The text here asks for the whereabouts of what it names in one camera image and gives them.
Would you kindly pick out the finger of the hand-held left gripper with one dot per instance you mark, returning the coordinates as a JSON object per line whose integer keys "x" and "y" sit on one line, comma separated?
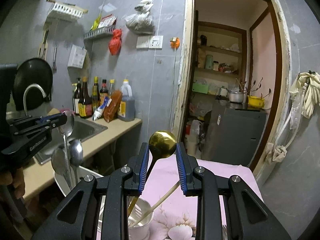
{"x": 47, "y": 118}
{"x": 43, "y": 128}

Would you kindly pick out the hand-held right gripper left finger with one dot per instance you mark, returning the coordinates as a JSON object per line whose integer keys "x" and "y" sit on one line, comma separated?
{"x": 143, "y": 167}

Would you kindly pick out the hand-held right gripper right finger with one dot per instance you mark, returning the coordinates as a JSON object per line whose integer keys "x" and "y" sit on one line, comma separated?
{"x": 182, "y": 170}

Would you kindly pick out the gold spoon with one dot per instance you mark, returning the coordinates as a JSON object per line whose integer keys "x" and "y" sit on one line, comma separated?
{"x": 162, "y": 145}

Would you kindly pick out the light wooden chopstick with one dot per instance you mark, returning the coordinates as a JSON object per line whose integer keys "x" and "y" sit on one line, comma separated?
{"x": 160, "y": 200}

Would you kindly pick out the white plastic utensil holder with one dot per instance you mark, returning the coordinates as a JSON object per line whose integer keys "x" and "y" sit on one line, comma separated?
{"x": 140, "y": 220}

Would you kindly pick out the person's left hand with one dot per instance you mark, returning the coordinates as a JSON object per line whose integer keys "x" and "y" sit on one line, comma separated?
{"x": 18, "y": 182}

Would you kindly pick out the red cloth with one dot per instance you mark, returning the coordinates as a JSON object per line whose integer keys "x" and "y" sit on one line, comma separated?
{"x": 65, "y": 110}

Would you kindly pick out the metal faucet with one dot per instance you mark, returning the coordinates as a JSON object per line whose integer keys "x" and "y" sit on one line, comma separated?
{"x": 28, "y": 91}

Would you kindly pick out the dark bottle with pump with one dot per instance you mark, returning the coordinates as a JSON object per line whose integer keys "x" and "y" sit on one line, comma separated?
{"x": 76, "y": 100}

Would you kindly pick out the steel sink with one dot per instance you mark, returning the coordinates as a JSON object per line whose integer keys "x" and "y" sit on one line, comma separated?
{"x": 87, "y": 128}

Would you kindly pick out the pink floral tablecloth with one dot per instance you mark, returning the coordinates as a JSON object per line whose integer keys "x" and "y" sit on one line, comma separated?
{"x": 225, "y": 180}

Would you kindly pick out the beige kitchen counter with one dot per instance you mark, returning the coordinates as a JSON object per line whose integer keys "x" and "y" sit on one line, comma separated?
{"x": 117, "y": 130}

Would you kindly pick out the black wok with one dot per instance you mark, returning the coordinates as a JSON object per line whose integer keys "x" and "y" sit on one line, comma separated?
{"x": 32, "y": 72}

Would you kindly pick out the white tube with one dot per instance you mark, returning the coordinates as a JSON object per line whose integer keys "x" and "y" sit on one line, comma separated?
{"x": 101, "y": 110}

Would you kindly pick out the dark sauce bottle yellow cap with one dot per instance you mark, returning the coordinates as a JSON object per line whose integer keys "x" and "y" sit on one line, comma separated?
{"x": 95, "y": 92}

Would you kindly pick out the hanging metal kitchen tool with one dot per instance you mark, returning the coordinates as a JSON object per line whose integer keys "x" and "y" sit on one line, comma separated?
{"x": 54, "y": 60}

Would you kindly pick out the dark sauce bottle red label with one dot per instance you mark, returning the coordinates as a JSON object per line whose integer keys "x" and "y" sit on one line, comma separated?
{"x": 103, "y": 92}

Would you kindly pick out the grey fridge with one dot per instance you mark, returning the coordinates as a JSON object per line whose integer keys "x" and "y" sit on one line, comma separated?
{"x": 235, "y": 135}

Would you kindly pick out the orange brown packet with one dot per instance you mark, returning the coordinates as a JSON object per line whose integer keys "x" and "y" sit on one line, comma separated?
{"x": 112, "y": 107}

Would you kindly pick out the slim bottle yellow cap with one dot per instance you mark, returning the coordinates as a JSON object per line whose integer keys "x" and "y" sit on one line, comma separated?
{"x": 111, "y": 87}

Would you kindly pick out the wooden cutting board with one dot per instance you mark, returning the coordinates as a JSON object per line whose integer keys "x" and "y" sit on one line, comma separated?
{"x": 43, "y": 45}

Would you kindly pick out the green box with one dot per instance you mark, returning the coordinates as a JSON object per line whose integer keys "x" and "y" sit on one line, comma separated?
{"x": 200, "y": 88}

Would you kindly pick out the metal pot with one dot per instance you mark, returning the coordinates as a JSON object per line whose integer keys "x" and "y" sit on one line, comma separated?
{"x": 236, "y": 97}

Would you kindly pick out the yellow bowl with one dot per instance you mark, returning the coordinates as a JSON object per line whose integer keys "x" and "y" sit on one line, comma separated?
{"x": 256, "y": 102}

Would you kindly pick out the red plastic bag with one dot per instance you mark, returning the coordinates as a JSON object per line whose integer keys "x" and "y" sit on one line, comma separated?
{"x": 115, "y": 42}

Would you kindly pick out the yellow packet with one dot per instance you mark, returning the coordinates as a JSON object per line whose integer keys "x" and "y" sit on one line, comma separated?
{"x": 95, "y": 22}

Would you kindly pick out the red packet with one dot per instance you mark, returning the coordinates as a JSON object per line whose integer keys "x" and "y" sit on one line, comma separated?
{"x": 107, "y": 21}

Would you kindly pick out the wooden shelf unit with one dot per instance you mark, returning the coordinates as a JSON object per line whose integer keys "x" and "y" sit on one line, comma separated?
{"x": 220, "y": 52}

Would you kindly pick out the clear bag with dark contents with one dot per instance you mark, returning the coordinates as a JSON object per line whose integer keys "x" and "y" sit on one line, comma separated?
{"x": 140, "y": 21}

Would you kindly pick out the cream rubber gloves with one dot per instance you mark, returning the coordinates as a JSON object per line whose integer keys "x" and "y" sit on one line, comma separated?
{"x": 310, "y": 95}

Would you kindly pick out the white wall box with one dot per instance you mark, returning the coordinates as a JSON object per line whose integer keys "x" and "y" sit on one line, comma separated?
{"x": 77, "y": 56}

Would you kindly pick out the cream door frame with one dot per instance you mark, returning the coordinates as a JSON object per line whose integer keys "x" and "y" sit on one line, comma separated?
{"x": 186, "y": 80}

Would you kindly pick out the grey wall shelf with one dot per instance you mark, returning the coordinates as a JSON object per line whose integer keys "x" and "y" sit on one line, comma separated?
{"x": 100, "y": 32}

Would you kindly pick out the white wall rack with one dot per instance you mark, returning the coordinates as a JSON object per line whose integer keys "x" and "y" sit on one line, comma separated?
{"x": 66, "y": 8}

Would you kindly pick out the white wall switch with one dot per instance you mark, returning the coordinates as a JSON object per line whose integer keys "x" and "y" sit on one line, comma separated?
{"x": 143, "y": 42}

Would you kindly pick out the white wall socket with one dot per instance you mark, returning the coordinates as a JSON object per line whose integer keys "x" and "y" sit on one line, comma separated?
{"x": 156, "y": 42}

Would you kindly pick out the orange wall hook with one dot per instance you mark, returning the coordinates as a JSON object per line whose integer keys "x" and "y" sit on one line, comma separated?
{"x": 174, "y": 42}

